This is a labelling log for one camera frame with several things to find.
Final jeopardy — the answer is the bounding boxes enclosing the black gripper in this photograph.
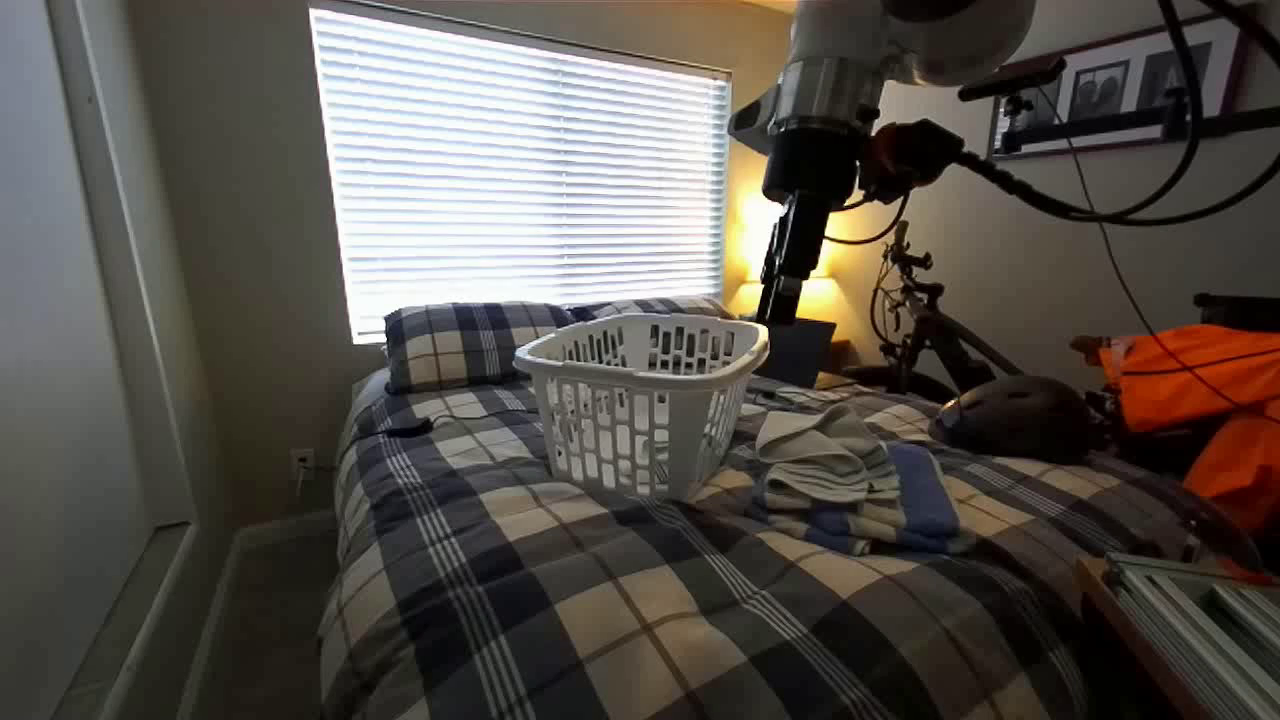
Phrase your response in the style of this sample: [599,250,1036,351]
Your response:
[755,196,829,325]

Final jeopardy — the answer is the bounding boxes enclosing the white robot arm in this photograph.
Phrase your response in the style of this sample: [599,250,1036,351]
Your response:
[730,0,1036,325]

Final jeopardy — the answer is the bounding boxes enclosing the white window blinds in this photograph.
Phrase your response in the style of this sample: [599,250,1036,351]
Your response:
[307,4,730,344]

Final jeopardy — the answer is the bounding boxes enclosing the white striped towel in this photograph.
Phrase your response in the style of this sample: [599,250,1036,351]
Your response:
[755,402,943,508]

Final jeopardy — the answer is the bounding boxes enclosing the framed wall pictures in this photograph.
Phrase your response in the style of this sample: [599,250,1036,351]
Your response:
[986,17,1243,161]

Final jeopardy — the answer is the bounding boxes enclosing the wooden robot mounting table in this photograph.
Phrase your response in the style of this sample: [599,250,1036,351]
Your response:
[1074,552,1280,720]

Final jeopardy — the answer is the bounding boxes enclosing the black bicycle helmet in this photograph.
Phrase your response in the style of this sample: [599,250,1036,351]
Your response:
[930,376,1091,465]

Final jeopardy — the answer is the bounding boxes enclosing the plaid blue pillow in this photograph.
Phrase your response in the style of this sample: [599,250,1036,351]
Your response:
[385,294,718,397]

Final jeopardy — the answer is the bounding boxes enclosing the black bicycle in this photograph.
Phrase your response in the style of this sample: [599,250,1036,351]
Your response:
[858,224,1014,402]

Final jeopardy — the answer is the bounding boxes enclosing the white plastic laundry basket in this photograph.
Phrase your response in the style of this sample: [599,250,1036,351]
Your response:
[511,311,773,498]

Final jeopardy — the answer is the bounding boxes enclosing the glowing yellow lamp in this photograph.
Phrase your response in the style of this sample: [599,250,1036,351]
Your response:
[726,274,845,325]

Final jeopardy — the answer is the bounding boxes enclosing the white closet door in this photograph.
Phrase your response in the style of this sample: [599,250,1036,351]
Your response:
[0,0,191,720]

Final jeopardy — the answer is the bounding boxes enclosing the orange jacket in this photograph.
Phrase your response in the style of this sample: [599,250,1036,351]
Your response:
[1071,325,1280,534]

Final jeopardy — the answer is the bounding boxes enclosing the blue and white towel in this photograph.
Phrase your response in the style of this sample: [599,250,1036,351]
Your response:
[750,439,960,555]

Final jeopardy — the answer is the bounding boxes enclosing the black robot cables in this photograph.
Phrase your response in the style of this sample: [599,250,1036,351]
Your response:
[819,0,1280,414]

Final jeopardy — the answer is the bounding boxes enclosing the plaid blue bed comforter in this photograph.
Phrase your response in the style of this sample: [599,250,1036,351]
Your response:
[318,372,1257,720]

